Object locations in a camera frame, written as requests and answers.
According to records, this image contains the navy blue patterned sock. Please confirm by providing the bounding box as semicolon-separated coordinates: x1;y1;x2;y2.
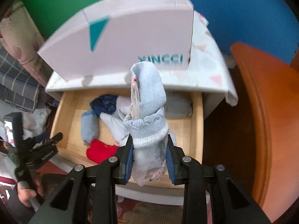
90;94;118;117

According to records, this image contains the white patterned plastic bag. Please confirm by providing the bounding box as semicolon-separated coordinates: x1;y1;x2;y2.
0;103;52;145

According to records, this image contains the orange wooden furniture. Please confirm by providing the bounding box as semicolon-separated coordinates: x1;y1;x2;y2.
230;41;299;215

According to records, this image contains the white shoe box teal print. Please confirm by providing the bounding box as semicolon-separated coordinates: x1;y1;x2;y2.
37;0;194;83

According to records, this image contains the person's left hand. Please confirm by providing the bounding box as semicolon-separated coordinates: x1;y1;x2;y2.
16;180;45;208

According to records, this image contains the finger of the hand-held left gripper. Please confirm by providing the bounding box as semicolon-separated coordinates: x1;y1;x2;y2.
5;112;24;153
28;132;63;150

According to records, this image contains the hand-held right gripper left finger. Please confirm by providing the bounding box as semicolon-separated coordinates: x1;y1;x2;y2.
28;134;135;224

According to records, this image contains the green foam puzzle mat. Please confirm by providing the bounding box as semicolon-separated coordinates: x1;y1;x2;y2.
19;0;150;42

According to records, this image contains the white sock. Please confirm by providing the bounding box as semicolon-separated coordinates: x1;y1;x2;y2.
100;96;133;144

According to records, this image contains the person's right leg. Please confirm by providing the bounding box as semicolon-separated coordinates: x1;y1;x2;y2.
124;202;183;224

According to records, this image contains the white patterned cover cloth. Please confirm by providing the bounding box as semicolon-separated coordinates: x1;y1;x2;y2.
45;10;239;106

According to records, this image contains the pink floral rolled quilt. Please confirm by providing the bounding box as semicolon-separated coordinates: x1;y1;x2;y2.
0;1;50;89

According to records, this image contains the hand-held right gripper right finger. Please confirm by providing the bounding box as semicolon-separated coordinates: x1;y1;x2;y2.
167;134;272;224

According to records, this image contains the red knit garment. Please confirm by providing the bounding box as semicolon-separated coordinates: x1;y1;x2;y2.
86;139;121;164

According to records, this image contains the grey-fronted wooden drawer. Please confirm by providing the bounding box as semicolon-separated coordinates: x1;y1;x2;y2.
50;91;206;206

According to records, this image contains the light blue knit sock bundle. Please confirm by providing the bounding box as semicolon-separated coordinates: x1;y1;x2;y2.
123;61;169;187

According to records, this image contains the blue foam puzzle mat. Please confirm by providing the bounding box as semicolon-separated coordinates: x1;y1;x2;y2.
140;0;299;63

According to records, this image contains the grey knit garment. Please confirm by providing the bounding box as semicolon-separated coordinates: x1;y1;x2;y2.
164;92;194;119

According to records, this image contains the light blue garment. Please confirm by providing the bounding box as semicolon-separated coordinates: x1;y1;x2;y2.
81;111;100;145

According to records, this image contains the grey plaid bedding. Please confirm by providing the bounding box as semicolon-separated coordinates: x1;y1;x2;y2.
0;44;46;113

